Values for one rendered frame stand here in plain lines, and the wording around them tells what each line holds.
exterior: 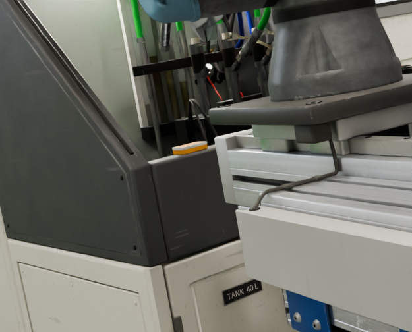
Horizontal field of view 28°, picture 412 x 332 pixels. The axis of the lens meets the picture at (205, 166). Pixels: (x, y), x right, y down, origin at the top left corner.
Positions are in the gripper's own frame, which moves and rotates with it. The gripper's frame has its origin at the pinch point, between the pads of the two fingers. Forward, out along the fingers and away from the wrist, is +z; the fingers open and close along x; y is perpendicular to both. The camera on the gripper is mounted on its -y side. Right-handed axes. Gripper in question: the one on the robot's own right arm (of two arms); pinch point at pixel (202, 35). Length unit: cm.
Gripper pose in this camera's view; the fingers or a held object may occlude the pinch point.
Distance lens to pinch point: 164.9
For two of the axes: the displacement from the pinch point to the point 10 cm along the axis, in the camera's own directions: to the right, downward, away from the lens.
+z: 1.8, 9.8, 1.4
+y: 5.8, 0.1, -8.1
